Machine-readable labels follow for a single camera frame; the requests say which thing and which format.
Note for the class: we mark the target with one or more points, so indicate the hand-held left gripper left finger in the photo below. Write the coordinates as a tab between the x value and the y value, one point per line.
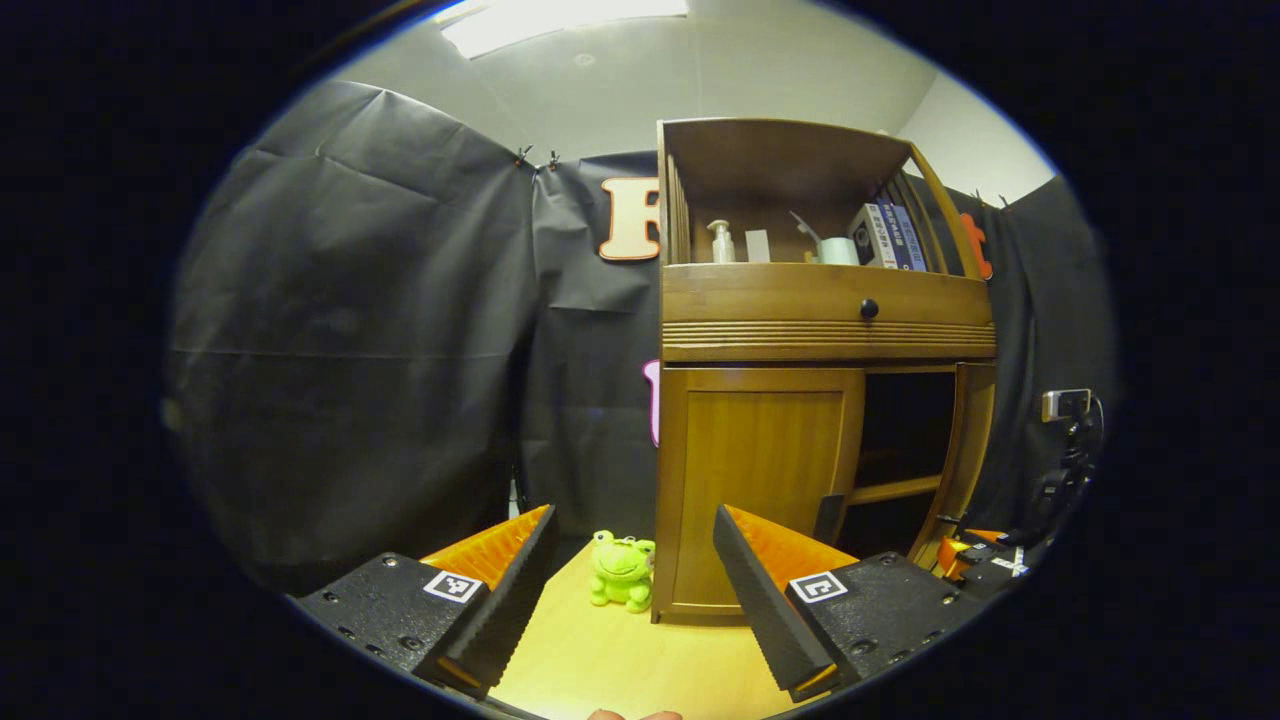
505	610

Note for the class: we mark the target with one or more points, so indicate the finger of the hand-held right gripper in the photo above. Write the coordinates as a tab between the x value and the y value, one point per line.
950	557
1005	560

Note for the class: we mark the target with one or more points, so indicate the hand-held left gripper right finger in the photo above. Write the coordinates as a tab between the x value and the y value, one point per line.
765	615

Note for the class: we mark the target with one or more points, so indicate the wooden shoe cabinet door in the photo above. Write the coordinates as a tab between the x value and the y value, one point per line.
970	440
760	460

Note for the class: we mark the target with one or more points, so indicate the wooden double-door shoe cabinet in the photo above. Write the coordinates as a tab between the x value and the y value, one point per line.
800	340

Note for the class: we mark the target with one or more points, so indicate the black stand with phone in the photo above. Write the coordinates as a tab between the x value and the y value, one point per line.
1066	405

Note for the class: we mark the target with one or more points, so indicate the green frog plush toy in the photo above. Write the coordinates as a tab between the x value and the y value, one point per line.
622	572

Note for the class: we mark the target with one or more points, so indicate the light blue book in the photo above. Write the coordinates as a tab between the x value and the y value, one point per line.
915	242

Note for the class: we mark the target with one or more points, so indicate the black backdrop cloth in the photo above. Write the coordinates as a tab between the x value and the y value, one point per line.
350	350

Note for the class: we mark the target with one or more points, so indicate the dark blue book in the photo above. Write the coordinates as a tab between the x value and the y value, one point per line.
897	240

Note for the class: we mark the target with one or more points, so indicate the wooden drawer with black knob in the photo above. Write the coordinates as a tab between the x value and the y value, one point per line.
760	295

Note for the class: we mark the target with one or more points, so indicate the white book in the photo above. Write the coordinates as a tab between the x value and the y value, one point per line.
868	238

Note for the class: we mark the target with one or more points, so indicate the pale green cup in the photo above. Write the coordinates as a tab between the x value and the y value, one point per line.
838	252

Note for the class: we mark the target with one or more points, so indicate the small white box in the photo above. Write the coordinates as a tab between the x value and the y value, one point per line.
757	247

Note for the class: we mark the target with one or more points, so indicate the white pump bottle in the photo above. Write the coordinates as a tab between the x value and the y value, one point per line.
722	248

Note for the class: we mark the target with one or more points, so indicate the ceiling light panel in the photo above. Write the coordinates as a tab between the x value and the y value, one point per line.
560	22

